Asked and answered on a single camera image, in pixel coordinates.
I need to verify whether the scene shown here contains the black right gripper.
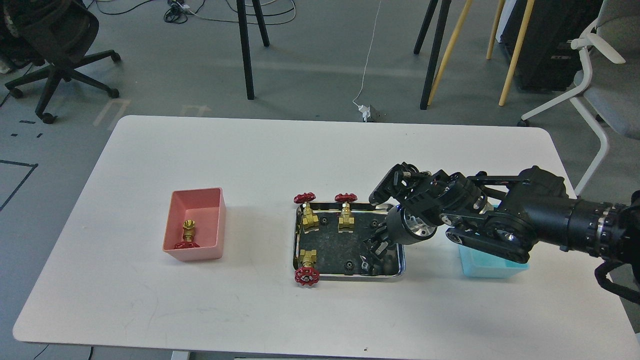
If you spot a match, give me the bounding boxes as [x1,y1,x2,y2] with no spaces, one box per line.
[359,207,437,276]

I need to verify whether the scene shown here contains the brass valve red handle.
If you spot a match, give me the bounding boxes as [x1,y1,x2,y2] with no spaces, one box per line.
[173,219,200,249]

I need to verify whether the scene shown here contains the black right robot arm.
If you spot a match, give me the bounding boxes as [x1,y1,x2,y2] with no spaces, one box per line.
[364,162,640,304]

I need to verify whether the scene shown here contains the small black gear bottom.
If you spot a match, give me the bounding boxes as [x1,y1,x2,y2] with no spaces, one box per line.
[343,260,355,272]

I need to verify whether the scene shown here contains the brass valve top right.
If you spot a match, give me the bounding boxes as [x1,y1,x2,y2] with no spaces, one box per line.
[334,193,358,233]

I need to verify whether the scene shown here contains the brass valve bottom left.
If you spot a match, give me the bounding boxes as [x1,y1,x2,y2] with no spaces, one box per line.
[294,249,320,287]

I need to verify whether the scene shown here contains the brass valve top left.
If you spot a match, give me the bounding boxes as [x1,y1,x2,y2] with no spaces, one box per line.
[294,192,320,234]

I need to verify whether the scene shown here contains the blue plastic box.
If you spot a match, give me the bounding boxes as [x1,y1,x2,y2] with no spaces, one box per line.
[458,244,530,280]

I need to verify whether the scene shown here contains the pink plastic box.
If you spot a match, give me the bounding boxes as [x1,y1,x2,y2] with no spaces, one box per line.
[162,187,226,262]

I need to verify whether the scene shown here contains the steel tray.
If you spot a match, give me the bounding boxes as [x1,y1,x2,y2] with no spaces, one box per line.
[292,202,406,281]

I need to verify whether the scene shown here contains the black cabinet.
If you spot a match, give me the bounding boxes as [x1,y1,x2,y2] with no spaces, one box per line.
[515,0,602,92]

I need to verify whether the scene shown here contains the black tripod legs right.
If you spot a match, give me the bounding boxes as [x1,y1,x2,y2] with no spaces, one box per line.
[413,0,451,110]

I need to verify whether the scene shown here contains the black tripod legs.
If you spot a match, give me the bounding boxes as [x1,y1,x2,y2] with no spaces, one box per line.
[413,0,451,110]
[235,0,271,101]

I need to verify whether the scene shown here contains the wooden easel legs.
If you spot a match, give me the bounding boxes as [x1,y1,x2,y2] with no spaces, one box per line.
[428,0,536,107]

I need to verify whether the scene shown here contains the white office chair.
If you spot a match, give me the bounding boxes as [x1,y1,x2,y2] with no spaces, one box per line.
[518,0,640,195]

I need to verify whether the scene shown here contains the black tripod legs left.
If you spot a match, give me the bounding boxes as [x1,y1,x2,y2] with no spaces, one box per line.
[235,0,271,101]

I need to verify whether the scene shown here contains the black office chair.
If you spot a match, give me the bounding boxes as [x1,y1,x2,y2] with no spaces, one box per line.
[1,0,121,125]

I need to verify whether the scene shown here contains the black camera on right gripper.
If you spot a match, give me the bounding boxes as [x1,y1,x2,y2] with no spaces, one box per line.
[368,162,432,205]

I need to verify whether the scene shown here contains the white power adapter cable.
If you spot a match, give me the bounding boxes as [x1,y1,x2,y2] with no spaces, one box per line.
[352,0,383,123]

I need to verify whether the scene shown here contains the black floor cables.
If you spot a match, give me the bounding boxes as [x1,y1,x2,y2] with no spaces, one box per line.
[82,0,297,26]

